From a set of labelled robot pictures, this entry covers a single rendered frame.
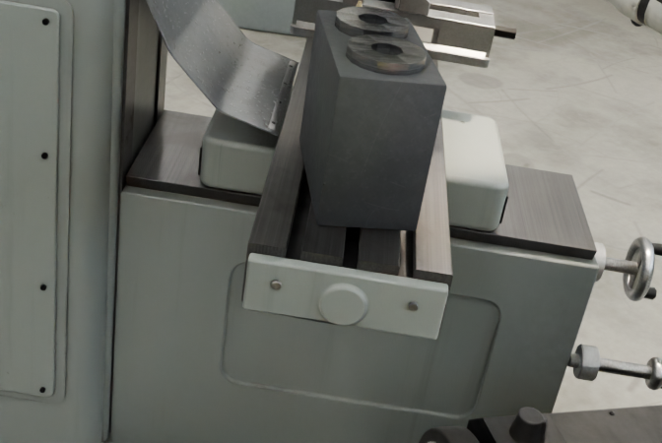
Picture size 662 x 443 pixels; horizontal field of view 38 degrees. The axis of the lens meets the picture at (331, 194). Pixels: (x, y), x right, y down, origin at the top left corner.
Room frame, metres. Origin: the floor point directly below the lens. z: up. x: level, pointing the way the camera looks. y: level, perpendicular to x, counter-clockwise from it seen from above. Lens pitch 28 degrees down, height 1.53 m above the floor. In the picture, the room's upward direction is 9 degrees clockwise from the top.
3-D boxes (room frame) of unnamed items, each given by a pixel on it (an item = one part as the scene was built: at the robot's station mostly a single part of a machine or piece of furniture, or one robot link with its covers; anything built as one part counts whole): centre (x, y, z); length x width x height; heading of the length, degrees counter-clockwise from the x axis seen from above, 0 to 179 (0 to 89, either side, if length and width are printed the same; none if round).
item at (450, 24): (1.65, -0.06, 1.02); 0.35 x 0.15 x 0.11; 88
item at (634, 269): (1.50, -0.53, 0.67); 0.16 x 0.12 x 0.12; 90
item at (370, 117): (1.07, -0.03, 1.07); 0.22 x 0.12 x 0.20; 11
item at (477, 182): (1.50, -0.03, 0.83); 0.50 x 0.35 x 0.12; 90
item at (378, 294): (1.49, -0.03, 0.93); 1.24 x 0.23 x 0.08; 0
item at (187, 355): (1.50, -0.06, 0.47); 0.80 x 0.30 x 0.60; 90
